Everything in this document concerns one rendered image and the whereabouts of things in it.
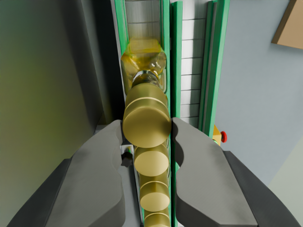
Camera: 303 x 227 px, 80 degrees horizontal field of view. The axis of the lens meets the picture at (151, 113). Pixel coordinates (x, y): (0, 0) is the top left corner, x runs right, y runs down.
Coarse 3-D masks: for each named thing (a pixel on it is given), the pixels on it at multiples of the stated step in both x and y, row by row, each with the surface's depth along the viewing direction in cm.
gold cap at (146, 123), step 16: (128, 96) 15; (144, 96) 13; (160, 96) 14; (128, 112) 12; (144, 112) 12; (160, 112) 12; (128, 128) 12; (144, 128) 12; (160, 128) 12; (144, 144) 13; (160, 144) 13
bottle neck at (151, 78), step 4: (140, 72) 20; (144, 72) 19; (148, 72) 20; (136, 76) 19; (140, 76) 18; (144, 76) 18; (148, 76) 18; (152, 76) 19; (136, 80) 18; (140, 80) 17; (144, 80) 17; (148, 80) 17; (152, 80) 17; (156, 80) 19; (132, 84) 18; (136, 84) 17; (156, 84) 17
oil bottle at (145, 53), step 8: (136, 40) 33; (144, 40) 32; (152, 40) 32; (128, 48) 25; (136, 48) 25; (144, 48) 25; (152, 48) 24; (160, 48) 24; (128, 56) 21; (136, 56) 21; (144, 56) 21; (152, 56) 21; (160, 56) 21; (128, 64) 20; (136, 64) 20; (144, 64) 20; (152, 64) 20; (160, 64) 20; (128, 72) 20; (136, 72) 20; (152, 72) 20; (160, 72) 20; (128, 80) 21; (160, 80) 21; (128, 88) 21
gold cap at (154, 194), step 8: (144, 176) 22; (160, 176) 21; (144, 184) 21; (152, 184) 20; (160, 184) 20; (144, 192) 20; (152, 192) 19; (160, 192) 19; (168, 192) 20; (144, 200) 20; (152, 200) 20; (160, 200) 20; (168, 200) 20; (144, 208) 20; (152, 208) 20; (160, 208) 21
